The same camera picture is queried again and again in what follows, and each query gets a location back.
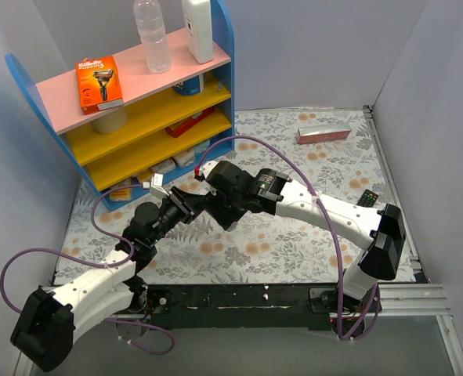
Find black TV remote control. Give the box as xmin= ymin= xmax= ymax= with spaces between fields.
xmin=356 ymin=190 xmax=378 ymax=208

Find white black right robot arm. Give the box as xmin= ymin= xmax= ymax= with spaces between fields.
xmin=200 ymin=161 xmax=406 ymax=312

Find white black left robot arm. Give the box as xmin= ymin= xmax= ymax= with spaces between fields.
xmin=10 ymin=187 xmax=214 ymax=372

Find white orange soap pack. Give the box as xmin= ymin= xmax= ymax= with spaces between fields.
xmin=172 ymin=148 xmax=196 ymax=168

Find yellow pack on shelf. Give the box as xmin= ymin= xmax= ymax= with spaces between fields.
xmin=109 ymin=177 xmax=132 ymax=202

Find teal soap pack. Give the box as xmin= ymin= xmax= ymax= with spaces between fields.
xmin=193 ymin=139 xmax=211 ymax=154

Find red flat box on shelf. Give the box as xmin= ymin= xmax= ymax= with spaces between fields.
xmin=165 ymin=106 xmax=215 ymax=138

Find blue shelf unit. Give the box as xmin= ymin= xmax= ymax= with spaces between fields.
xmin=5 ymin=1 xmax=235 ymax=195

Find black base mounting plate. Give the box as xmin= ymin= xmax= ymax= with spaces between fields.
xmin=136 ymin=281 xmax=385 ymax=332

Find beige cylindrical container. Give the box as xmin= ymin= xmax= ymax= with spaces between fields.
xmin=91 ymin=107 xmax=128 ymax=135

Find blue white cylindrical can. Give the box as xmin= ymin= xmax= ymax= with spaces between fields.
xmin=172 ymin=74 xmax=204 ymax=96

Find red silver long box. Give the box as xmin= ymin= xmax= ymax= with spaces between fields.
xmin=296 ymin=123 xmax=352 ymax=144

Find orange razor box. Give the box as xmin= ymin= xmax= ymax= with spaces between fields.
xmin=75 ymin=56 xmax=124 ymax=114

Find white plastic bottle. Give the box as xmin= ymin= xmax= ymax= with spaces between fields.
xmin=182 ymin=0 xmax=214 ymax=64

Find clear plastic water bottle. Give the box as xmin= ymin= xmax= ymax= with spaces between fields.
xmin=133 ymin=0 xmax=172 ymax=74

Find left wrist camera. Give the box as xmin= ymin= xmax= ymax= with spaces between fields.
xmin=142 ymin=173 xmax=168 ymax=199

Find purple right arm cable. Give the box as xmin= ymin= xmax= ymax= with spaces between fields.
xmin=198 ymin=136 xmax=383 ymax=341

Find aluminium table edge rail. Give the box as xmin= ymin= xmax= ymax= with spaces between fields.
xmin=362 ymin=105 xmax=431 ymax=284

